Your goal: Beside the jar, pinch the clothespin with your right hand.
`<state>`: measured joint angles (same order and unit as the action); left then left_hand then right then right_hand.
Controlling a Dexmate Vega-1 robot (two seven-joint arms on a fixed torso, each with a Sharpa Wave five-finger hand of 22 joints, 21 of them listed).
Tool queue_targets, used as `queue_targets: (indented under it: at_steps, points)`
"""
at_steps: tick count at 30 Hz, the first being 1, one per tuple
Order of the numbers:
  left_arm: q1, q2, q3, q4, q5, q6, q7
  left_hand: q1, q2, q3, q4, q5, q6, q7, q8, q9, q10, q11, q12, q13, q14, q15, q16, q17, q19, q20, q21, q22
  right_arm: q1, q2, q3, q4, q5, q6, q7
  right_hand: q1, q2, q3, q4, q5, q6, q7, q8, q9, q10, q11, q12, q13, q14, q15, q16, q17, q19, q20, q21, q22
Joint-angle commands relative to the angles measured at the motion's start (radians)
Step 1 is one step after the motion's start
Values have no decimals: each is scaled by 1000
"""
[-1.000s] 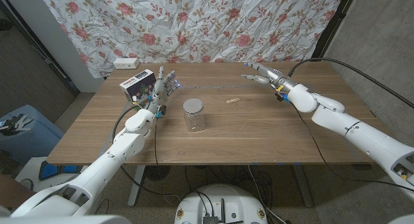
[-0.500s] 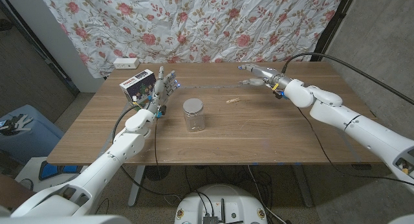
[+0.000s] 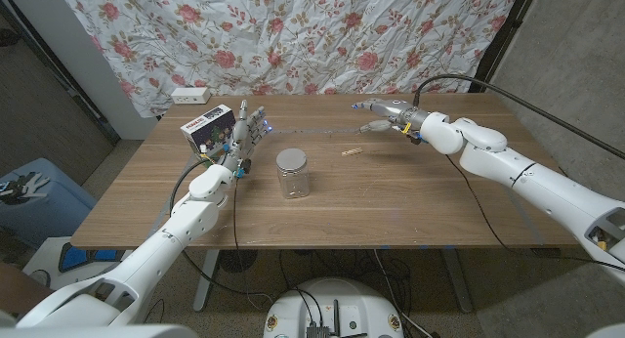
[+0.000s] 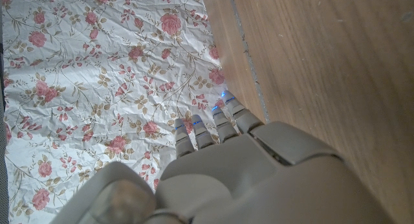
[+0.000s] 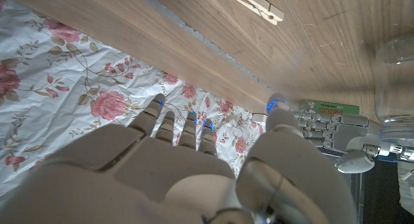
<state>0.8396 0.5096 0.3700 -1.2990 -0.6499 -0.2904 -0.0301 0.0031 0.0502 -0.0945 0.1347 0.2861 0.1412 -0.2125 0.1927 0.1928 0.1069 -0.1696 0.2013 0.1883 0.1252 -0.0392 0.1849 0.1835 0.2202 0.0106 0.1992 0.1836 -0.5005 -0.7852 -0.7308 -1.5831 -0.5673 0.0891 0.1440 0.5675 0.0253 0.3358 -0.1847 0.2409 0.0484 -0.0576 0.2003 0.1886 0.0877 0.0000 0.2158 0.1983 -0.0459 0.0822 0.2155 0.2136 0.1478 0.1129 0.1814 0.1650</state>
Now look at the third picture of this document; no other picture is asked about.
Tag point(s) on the grey table leg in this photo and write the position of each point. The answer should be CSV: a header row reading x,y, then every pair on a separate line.
x,y
456,279

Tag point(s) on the white power strip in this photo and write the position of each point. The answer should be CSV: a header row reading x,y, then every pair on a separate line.
x,y
189,96

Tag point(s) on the white table leg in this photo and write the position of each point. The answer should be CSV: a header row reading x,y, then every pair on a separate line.
x,y
207,279

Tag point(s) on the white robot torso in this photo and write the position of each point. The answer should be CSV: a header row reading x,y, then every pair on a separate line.
x,y
97,332

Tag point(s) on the small wooden stick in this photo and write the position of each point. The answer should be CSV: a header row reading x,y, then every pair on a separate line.
x,y
351,152

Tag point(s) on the black backdrop stand pole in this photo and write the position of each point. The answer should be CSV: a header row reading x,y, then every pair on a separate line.
x,y
503,40

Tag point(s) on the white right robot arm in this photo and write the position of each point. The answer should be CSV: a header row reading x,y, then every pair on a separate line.
x,y
537,181

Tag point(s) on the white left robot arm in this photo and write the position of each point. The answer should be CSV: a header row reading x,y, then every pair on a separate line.
x,y
161,245

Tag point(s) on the clear jar with silver lid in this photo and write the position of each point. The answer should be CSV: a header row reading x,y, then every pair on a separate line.
x,y
293,177

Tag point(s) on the black round floor object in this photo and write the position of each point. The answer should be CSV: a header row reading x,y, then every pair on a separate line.
x,y
237,261

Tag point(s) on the floral backdrop cloth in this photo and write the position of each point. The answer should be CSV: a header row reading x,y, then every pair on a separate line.
x,y
293,35

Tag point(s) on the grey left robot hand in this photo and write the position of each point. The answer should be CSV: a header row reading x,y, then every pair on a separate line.
x,y
238,147

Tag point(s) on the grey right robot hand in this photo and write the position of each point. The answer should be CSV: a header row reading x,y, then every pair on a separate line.
x,y
403,113

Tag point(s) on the white and blue floor device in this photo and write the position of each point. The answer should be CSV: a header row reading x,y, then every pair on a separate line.
x,y
78,260

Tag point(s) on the person bare limb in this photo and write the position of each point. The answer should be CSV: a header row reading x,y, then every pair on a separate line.
x,y
19,291

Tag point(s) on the blue plastic bin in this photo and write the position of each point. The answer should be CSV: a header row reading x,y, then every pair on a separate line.
x,y
54,206

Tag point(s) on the black and white gloves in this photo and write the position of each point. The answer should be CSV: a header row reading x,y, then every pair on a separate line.
x,y
19,189

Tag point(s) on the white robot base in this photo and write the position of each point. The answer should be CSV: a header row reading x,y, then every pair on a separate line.
x,y
337,304

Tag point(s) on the printed cardboard box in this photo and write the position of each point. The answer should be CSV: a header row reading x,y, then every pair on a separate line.
x,y
207,130

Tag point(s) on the black slanted wall rail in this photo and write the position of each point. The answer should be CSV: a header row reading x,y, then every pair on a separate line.
x,y
58,79

